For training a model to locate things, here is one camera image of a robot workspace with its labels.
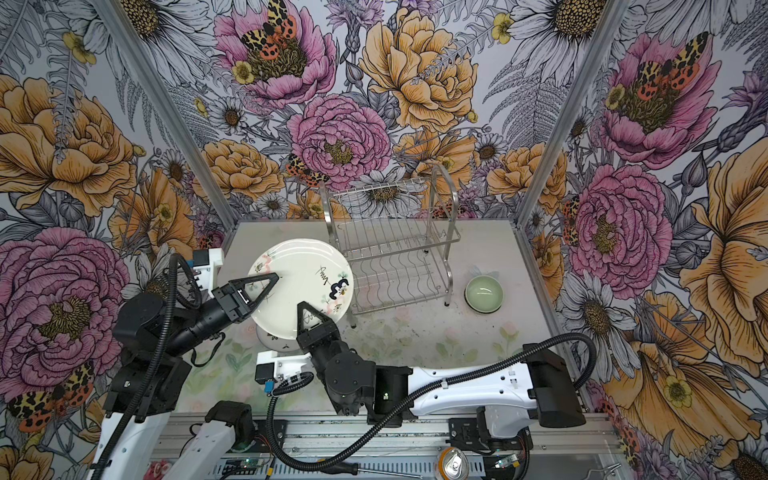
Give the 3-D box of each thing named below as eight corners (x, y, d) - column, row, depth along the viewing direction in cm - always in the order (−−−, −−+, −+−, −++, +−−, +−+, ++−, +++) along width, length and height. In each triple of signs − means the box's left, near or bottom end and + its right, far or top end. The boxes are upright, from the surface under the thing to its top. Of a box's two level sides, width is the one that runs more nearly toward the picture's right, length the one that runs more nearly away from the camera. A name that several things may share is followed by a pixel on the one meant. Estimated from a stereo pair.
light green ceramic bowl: (464, 318, 97) (470, 305, 90) (459, 289, 104) (464, 274, 97) (499, 318, 97) (507, 305, 90) (491, 289, 104) (498, 274, 97)
